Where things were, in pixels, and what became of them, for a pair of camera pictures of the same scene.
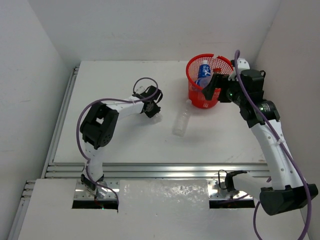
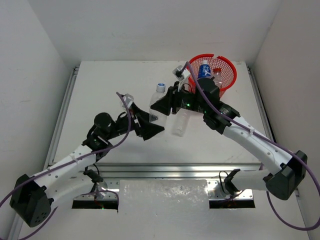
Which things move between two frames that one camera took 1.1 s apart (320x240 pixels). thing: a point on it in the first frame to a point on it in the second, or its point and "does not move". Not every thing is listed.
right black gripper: x=225 y=81 to x=170 y=98
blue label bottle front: x=204 y=69 does not move
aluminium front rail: x=137 y=171 does not move
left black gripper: x=153 y=110 to x=138 y=122
